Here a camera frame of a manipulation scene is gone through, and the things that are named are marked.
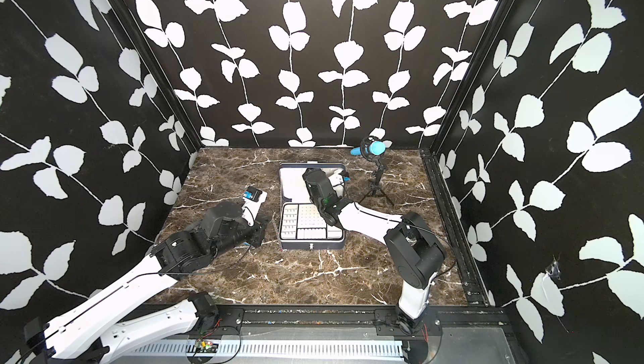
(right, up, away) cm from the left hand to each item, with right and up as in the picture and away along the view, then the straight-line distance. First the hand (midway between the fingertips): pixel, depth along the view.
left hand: (272, 214), depth 70 cm
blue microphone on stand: (+31, +21, +17) cm, 41 cm away
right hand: (+7, +13, +16) cm, 22 cm away
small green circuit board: (-19, -39, +1) cm, 43 cm away
